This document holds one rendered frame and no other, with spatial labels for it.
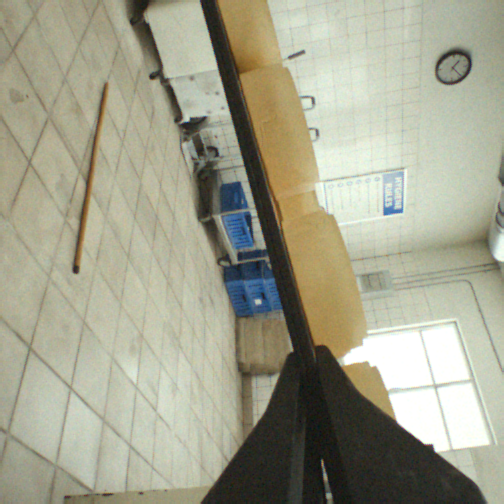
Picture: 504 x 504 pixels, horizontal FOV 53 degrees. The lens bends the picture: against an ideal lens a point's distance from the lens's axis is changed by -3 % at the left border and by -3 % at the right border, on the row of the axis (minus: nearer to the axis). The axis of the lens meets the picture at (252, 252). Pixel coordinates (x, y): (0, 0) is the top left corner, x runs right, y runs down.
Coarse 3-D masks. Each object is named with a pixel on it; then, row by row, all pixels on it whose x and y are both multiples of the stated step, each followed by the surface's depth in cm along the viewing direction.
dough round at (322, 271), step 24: (312, 216) 17; (288, 240) 17; (312, 240) 16; (336, 240) 16; (312, 264) 16; (336, 264) 16; (312, 288) 16; (336, 288) 16; (312, 312) 16; (336, 312) 16; (360, 312) 16; (312, 336) 16; (336, 336) 16; (360, 336) 17
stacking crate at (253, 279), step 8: (248, 256) 546; (256, 256) 544; (248, 264) 539; (256, 264) 565; (248, 272) 532; (256, 272) 530; (248, 280) 524; (256, 280) 524; (248, 288) 534; (256, 288) 536; (264, 288) 534; (256, 296) 546; (264, 296) 580; (256, 304) 557; (264, 304) 557; (256, 312) 566
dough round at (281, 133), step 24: (264, 72) 18; (288, 72) 18; (264, 96) 18; (288, 96) 17; (264, 120) 17; (288, 120) 17; (264, 144) 18; (288, 144) 18; (312, 144) 18; (264, 168) 18; (288, 168) 18; (312, 168) 19; (288, 192) 19
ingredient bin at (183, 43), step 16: (160, 0) 337; (176, 0) 330; (192, 0) 326; (144, 16) 332; (160, 16) 331; (176, 16) 331; (192, 16) 331; (160, 32) 339; (176, 32) 338; (192, 32) 338; (160, 48) 347; (176, 48) 347; (192, 48) 346; (208, 48) 347; (176, 64) 356; (192, 64) 355; (208, 64) 356
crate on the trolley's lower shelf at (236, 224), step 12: (228, 192) 475; (240, 192) 471; (228, 204) 468; (240, 204) 464; (228, 216) 461; (240, 216) 464; (228, 228) 476; (240, 228) 478; (252, 228) 515; (240, 240) 495; (252, 240) 507
